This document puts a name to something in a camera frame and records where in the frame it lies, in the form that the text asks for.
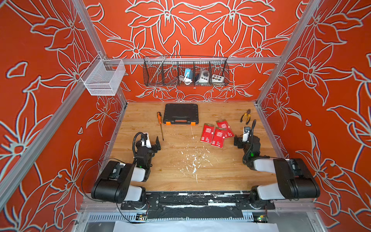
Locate black orange tool case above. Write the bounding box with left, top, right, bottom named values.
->
left=163, top=103, right=199, bottom=126

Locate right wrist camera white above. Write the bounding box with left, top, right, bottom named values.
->
left=242, top=127, right=251, bottom=142

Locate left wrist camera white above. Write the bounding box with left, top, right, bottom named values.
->
left=141, top=133, right=152, bottom=148

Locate blue white small box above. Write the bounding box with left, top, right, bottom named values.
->
left=184, top=69, right=193, bottom=80

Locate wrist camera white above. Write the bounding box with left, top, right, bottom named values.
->
left=242, top=127, right=251, bottom=142
left=141, top=133, right=152, bottom=148

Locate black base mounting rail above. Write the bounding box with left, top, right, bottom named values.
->
left=120, top=191, right=275, bottom=222

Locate white dotted cube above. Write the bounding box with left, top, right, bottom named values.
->
left=211, top=74, right=225, bottom=84

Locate black wire wall basket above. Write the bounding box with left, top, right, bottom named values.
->
left=143, top=55, right=230, bottom=87

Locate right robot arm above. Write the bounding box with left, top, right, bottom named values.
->
left=234, top=120, right=320, bottom=209

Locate red ruler set package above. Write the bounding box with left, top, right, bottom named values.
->
left=211, top=127, right=227, bottom=148
left=216, top=119, right=235, bottom=138
left=201, top=123, right=215, bottom=144

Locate clear plastic wall bin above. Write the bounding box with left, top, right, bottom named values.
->
left=80, top=54, right=126, bottom=96

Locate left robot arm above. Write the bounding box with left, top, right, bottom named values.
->
left=91, top=132, right=161, bottom=207

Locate white timer device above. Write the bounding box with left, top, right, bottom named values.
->
left=196, top=69, right=210, bottom=84

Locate orange handled screwdriver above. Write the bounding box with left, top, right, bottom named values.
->
left=157, top=112, right=164, bottom=141

